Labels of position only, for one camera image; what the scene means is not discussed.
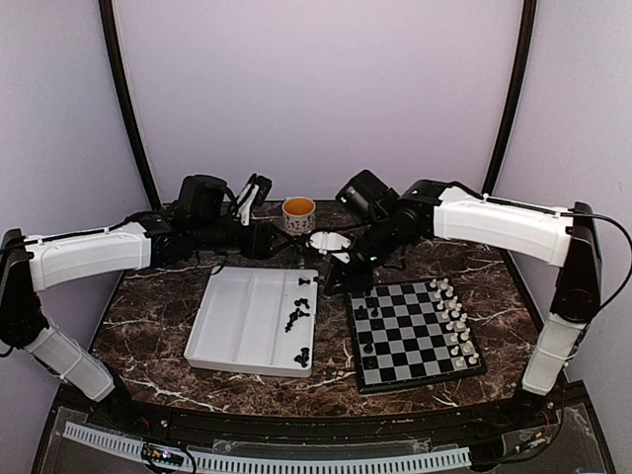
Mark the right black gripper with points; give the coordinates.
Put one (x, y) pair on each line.
(355, 282)

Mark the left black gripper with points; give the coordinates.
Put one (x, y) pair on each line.
(258, 246)

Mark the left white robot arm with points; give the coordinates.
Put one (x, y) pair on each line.
(206, 217)

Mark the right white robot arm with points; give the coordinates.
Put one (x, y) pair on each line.
(565, 238)

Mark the black chess pieces pile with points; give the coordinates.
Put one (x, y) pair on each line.
(299, 304)

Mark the black white chess board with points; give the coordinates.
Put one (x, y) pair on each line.
(393, 317)

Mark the white chess piece row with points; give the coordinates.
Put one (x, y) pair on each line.
(451, 334)

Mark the yellow patterned mug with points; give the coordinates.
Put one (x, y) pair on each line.
(299, 216)

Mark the white plastic tray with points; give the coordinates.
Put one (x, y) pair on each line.
(239, 324)

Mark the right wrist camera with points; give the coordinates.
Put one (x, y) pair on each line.
(330, 243)

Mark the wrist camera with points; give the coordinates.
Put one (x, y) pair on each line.
(253, 194)
(330, 243)

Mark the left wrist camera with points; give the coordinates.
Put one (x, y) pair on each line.
(253, 194)

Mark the white slotted cable duct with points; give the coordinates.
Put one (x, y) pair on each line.
(232, 456)

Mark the black front rail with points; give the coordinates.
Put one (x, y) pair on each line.
(330, 410)

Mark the left black frame post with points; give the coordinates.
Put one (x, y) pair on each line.
(126, 107)

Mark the black frame post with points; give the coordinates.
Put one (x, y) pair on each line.
(126, 107)
(521, 55)

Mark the right black frame post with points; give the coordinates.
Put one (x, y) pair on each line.
(521, 55)

